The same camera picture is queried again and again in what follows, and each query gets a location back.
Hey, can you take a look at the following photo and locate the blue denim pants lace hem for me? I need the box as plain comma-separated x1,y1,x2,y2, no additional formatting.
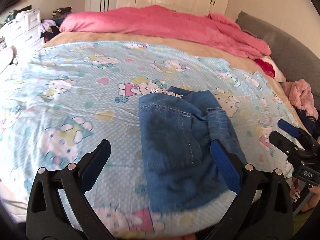
138,87,246,213

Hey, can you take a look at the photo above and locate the left hand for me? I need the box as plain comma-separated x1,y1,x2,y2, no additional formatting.
183,234,196,240

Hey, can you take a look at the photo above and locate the red floral pillow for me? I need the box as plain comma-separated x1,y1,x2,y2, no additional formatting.
254,59,276,78

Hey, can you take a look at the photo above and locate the right hand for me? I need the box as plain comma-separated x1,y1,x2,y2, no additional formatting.
301,185,320,212

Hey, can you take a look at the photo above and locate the light blue cartoon cat sheet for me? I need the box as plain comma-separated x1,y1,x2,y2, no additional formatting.
1,41,297,238

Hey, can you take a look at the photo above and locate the grey quilted headboard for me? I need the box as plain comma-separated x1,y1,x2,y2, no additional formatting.
236,11,320,108

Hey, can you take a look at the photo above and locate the pink fuzzy garment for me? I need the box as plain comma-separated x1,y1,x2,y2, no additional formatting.
282,79,319,119

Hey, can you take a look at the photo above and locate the tan bed cover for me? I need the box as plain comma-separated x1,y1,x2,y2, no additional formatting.
44,32,305,129

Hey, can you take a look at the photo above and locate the white drawer cabinet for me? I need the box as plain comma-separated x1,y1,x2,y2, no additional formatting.
1,9,44,56

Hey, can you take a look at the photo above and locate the pink plush blanket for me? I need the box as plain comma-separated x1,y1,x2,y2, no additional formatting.
60,5,272,59

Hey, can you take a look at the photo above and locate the pile of folded clothes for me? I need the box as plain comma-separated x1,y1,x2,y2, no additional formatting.
52,7,72,20

